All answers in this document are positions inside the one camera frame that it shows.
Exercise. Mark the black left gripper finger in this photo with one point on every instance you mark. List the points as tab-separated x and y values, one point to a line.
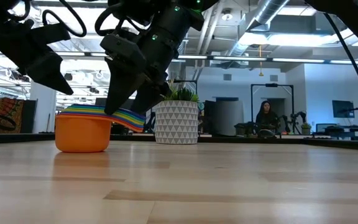
53	74

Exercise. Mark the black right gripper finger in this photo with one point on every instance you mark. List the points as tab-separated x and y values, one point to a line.
120	90
149	98

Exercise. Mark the yellow measuring cup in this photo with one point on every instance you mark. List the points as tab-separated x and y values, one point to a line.
82	112

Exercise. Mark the large orange measuring cup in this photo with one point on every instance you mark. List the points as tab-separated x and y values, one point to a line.
82	137

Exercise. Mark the black background robot arm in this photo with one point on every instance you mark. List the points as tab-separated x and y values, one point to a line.
300	116

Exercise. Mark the black computer monitor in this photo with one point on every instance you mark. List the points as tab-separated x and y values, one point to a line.
99	101

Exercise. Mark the succulent in white patterned pot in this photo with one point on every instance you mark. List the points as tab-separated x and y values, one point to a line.
177	123

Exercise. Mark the round ceiling detector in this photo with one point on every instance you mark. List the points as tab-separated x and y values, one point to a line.
227	15

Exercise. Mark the grey cylindrical column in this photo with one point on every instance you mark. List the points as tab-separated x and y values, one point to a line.
228	116

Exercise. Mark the long ceiling light strip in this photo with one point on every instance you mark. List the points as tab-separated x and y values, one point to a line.
244	58

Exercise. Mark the person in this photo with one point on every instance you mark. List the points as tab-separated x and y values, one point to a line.
266	115

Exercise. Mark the small potted plant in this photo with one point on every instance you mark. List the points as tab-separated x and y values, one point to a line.
305	127

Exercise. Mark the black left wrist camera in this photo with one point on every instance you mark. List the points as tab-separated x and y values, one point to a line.
51	32

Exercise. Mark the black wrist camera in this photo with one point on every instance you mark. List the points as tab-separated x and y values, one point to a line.
123	48
51	32

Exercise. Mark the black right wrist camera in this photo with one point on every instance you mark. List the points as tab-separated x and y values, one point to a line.
123	48

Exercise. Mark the colourful patterned wall hanging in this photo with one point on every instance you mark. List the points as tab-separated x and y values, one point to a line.
6	112

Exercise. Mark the black metal table frame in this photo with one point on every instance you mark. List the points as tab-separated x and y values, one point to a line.
20	137

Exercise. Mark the slanted silver ceiling duct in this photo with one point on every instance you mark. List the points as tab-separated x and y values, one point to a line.
261	15

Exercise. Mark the wall-mounted dark screen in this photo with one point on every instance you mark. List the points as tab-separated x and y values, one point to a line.
343	109

